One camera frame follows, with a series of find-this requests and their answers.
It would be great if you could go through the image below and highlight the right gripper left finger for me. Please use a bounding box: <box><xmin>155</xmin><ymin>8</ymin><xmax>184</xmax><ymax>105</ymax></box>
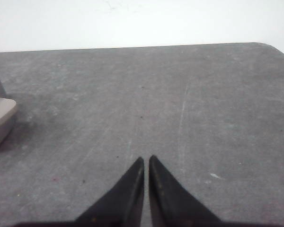
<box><xmin>75</xmin><ymin>157</ymin><xmax>144</xmax><ymax>227</ymax></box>

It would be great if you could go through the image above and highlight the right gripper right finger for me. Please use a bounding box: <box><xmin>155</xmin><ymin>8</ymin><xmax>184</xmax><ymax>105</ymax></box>
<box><xmin>149</xmin><ymin>155</ymin><xmax>222</xmax><ymax>227</ymax></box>

